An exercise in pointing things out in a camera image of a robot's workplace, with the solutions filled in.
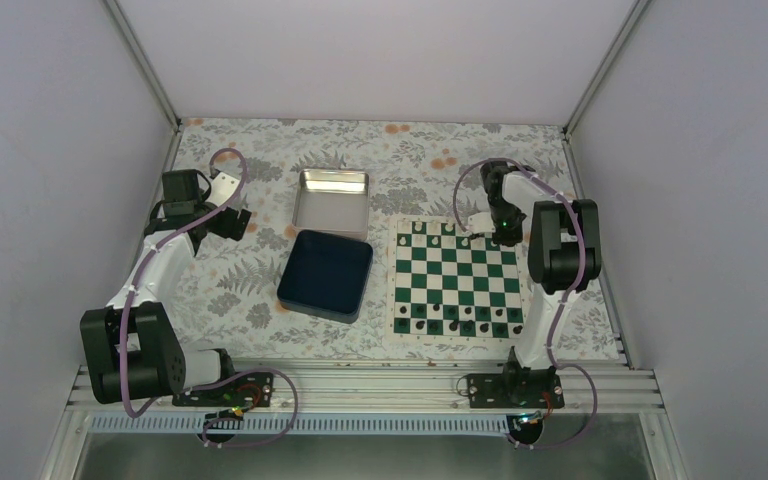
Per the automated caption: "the blue square tray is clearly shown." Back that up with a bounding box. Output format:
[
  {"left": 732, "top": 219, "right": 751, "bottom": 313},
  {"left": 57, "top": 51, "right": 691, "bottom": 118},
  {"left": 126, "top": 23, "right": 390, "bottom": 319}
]
[{"left": 277, "top": 230, "right": 374, "bottom": 324}]

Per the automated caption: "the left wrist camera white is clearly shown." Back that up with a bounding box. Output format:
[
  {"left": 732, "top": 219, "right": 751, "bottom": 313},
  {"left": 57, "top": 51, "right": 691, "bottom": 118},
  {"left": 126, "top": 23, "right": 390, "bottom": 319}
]
[{"left": 206, "top": 172, "right": 241, "bottom": 207}]

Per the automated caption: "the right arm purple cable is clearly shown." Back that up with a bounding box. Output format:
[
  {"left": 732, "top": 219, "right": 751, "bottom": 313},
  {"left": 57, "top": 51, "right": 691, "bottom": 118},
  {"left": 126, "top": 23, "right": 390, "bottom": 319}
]
[{"left": 452, "top": 158, "right": 599, "bottom": 452}]

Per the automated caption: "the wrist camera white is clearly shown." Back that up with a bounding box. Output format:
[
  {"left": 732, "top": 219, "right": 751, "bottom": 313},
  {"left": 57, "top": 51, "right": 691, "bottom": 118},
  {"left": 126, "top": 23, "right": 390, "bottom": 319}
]
[
  {"left": 206, "top": 172, "right": 241, "bottom": 207},
  {"left": 467, "top": 212, "right": 495, "bottom": 234}
]

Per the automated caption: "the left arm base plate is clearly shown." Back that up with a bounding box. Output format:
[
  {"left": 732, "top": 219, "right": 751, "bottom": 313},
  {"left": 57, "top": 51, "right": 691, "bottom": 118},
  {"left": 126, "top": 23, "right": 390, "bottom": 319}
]
[{"left": 172, "top": 372, "right": 274, "bottom": 410}]

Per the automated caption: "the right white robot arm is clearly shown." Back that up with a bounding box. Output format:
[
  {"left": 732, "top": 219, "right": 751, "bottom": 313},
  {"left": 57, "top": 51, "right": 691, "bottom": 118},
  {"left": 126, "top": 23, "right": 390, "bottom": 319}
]
[{"left": 480, "top": 158, "right": 602, "bottom": 407}]

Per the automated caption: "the black chess pieces row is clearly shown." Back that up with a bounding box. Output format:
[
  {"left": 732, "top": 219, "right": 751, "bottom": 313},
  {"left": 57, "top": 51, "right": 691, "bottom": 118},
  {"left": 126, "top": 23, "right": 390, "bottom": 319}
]
[{"left": 391, "top": 303, "right": 525, "bottom": 339}]

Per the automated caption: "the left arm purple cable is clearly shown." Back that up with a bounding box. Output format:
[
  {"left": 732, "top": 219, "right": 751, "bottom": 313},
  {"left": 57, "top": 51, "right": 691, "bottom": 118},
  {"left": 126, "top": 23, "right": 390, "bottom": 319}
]
[{"left": 116, "top": 146, "right": 300, "bottom": 450}]

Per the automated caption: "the silver metal tin tray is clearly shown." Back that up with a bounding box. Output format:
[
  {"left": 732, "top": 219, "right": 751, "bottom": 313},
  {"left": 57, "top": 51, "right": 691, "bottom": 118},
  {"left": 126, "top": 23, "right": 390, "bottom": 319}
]
[{"left": 292, "top": 168, "right": 370, "bottom": 241}]

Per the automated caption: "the aluminium rail frame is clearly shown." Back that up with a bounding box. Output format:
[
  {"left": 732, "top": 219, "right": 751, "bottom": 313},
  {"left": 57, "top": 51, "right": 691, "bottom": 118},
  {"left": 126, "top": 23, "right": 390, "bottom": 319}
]
[{"left": 61, "top": 361, "right": 665, "bottom": 437}]

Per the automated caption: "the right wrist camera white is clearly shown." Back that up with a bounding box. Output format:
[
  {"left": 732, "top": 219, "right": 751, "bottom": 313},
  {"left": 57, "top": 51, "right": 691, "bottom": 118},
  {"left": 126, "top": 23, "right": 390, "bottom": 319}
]
[{"left": 467, "top": 212, "right": 495, "bottom": 234}]

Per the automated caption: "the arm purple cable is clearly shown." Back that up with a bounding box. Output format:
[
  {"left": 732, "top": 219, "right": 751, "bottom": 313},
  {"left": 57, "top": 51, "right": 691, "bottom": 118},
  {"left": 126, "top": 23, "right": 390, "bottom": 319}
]
[
  {"left": 116, "top": 146, "right": 300, "bottom": 450},
  {"left": 452, "top": 158, "right": 599, "bottom": 452}
]

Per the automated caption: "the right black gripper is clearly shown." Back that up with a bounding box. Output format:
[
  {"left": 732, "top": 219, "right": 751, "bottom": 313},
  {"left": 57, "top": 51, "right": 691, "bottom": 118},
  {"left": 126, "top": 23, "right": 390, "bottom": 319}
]
[{"left": 489, "top": 199, "right": 524, "bottom": 246}]

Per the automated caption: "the green white chess board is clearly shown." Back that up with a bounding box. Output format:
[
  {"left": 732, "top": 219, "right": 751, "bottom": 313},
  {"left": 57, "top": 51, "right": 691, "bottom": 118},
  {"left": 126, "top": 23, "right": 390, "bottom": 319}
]
[{"left": 387, "top": 216, "right": 530, "bottom": 345}]

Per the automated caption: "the floral patterned table mat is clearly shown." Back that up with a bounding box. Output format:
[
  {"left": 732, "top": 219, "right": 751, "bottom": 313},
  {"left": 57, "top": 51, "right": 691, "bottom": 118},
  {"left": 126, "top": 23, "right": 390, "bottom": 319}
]
[{"left": 158, "top": 117, "right": 627, "bottom": 364}]

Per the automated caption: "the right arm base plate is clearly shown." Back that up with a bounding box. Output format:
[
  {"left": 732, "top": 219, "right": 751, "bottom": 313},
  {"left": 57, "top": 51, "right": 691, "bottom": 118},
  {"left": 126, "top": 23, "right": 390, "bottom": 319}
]
[{"left": 466, "top": 370, "right": 565, "bottom": 409}]

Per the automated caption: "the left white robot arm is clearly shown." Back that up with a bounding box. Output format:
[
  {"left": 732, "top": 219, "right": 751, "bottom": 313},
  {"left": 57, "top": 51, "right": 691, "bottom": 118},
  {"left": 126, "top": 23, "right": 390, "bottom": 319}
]
[{"left": 80, "top": 169, "right": 251, "bottom": 405}]

